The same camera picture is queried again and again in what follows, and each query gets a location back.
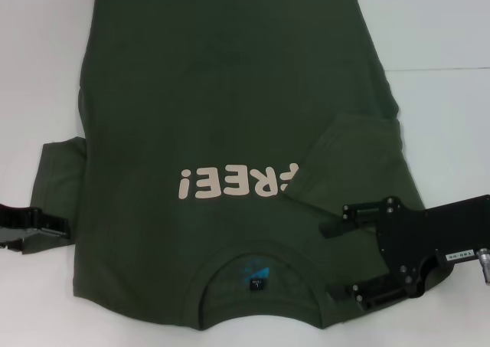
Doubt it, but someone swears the dark green FREE t-shirt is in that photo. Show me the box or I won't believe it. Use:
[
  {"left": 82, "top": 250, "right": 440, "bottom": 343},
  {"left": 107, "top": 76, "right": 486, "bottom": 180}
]
[{"left": 30, "top": 0, "right": 460, "bottom": 331}]

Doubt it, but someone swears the right gripper silver plug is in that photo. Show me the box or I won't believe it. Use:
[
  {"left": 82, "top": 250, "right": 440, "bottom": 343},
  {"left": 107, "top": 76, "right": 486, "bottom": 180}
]
[{"left": 478, "top": 249, "right": 490, "bottom": 285}]

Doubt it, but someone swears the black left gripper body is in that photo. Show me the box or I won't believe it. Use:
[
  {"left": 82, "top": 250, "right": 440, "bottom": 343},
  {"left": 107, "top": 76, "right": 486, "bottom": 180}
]
[{"left": 0, "top": 203, "right": 41, "bottom": 230}]

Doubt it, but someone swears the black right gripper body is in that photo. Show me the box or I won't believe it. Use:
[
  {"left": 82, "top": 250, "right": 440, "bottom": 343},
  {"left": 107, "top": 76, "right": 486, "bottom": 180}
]
[{"left": 377, "top": 194, "right": 490, "bottom": 298}]

